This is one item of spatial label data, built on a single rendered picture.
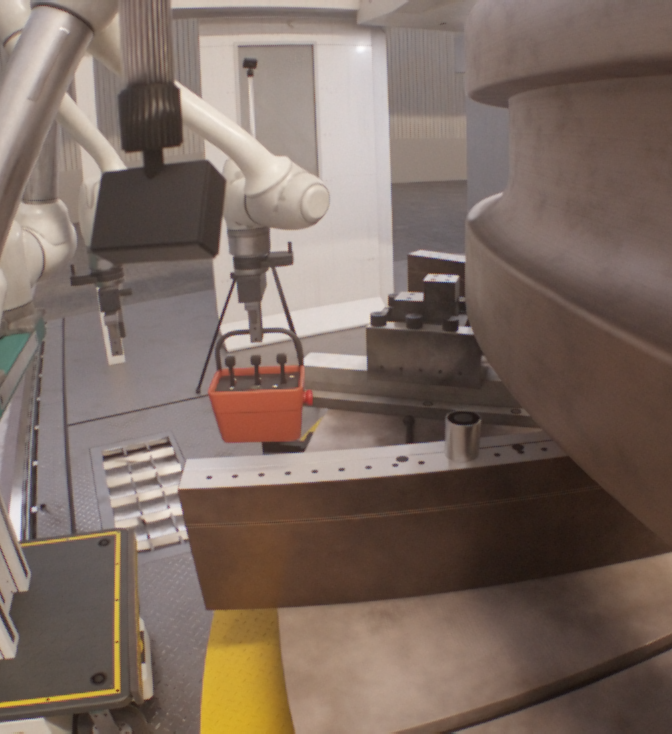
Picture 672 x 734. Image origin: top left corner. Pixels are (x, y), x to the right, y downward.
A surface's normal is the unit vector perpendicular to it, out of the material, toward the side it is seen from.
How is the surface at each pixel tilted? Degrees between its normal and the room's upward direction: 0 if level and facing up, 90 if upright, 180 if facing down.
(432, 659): 0
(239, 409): 97
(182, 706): 0
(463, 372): 90
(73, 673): 0
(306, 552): 90
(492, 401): 90
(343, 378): 72
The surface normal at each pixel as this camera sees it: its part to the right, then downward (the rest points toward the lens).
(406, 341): -0.29, 0.37
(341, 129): 0.44, 0.33
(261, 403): 0.05, 0.48
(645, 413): -0.96, 0.14
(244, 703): -0.04, -0.93
